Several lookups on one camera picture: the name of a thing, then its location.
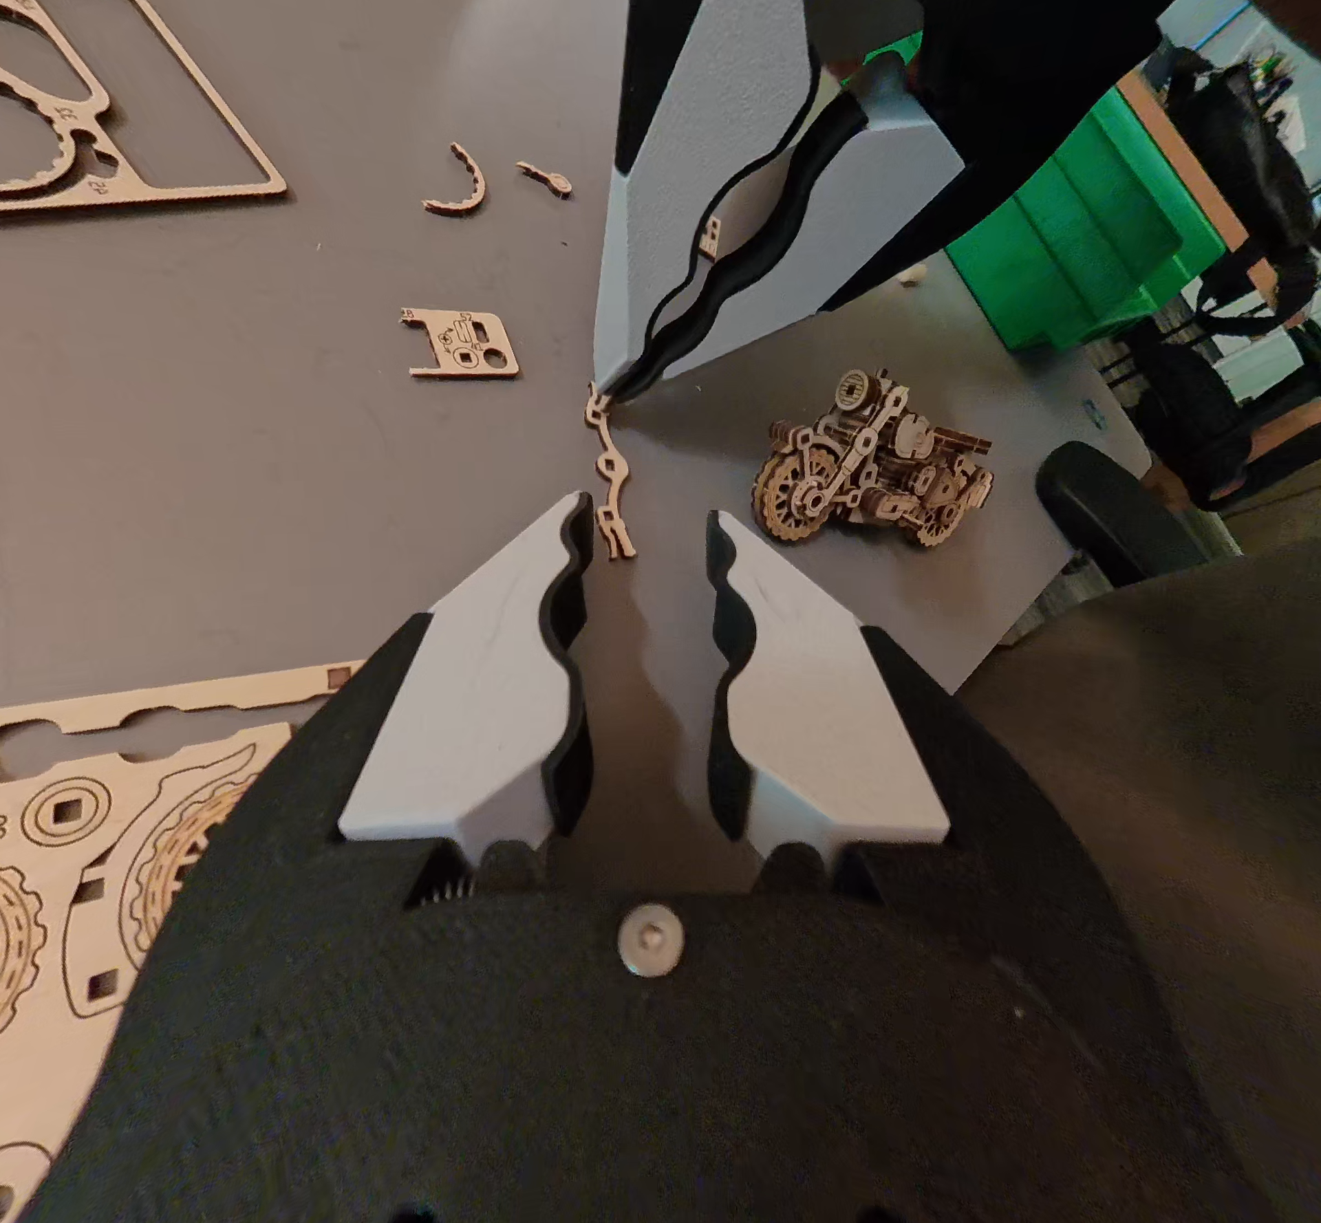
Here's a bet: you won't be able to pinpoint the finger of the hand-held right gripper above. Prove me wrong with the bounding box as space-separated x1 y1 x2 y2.
593 0 821 404
617 57 966 404

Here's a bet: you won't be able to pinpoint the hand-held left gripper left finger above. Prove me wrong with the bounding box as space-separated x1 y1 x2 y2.
337 492 596 845

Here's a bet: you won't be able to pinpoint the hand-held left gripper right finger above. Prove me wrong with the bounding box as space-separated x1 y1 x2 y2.
707 511 952 862

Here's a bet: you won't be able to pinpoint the wooden handlebar piece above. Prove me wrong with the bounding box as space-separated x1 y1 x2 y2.
586 381 639 561

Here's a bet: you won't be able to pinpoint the wooden motorcycle model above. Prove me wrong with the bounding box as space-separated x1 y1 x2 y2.
752 365 995 552

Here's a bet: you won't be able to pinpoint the grey desk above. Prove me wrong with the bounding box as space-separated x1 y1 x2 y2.
0 0 1149 899

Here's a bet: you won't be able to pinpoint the wooden-top table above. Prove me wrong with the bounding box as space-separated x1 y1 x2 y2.
1112 65 1256 265

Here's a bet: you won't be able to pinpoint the green plastic bin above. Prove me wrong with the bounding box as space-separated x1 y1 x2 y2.
861 30 1228 350

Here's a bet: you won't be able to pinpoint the curved toothed wooden piece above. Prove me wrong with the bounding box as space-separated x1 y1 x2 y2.
421 141 490 217

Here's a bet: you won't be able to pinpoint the black backpack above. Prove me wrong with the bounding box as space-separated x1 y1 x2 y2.
1165 48 1321 336

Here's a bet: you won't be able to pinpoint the square wooden piece with holes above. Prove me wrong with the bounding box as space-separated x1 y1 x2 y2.
400 307 517 383

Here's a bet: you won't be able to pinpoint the black office chair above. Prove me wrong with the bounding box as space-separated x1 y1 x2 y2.
1036 441 1210 586

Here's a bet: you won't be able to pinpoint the person's dark clothing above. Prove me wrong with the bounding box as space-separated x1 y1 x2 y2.
956 521 1321 1223

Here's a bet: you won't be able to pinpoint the black bag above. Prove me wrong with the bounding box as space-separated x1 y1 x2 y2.
1126 313 1256 513

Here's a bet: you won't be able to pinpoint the wooden sheet with gear parts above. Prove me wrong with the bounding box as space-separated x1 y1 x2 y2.
0 662 366 1223

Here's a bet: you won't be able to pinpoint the wooden sheet frame large cutouts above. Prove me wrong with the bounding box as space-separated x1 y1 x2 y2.
0 0 287 216

